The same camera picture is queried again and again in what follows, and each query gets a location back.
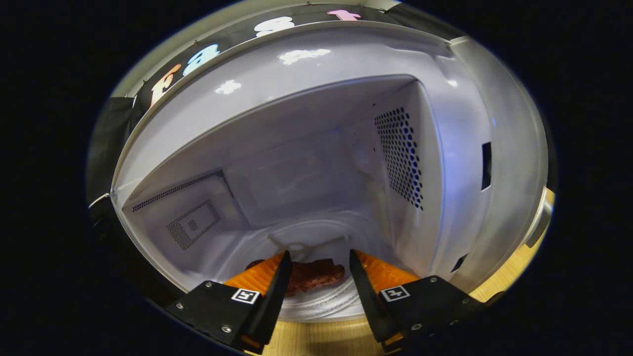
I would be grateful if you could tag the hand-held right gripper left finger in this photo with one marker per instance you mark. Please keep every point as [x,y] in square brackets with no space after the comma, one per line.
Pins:
[274,296]

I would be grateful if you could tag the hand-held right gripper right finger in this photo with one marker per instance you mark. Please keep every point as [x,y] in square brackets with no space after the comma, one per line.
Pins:
[366,296]

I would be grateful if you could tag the brown meat piece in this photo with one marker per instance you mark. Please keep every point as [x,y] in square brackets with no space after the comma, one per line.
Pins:
[316,274]

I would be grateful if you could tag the white microwave oven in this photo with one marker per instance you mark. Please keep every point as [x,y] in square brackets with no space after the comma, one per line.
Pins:
[306,123]

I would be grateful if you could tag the glass turntable plate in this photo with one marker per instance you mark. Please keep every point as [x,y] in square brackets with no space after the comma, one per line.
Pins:
[321,304]

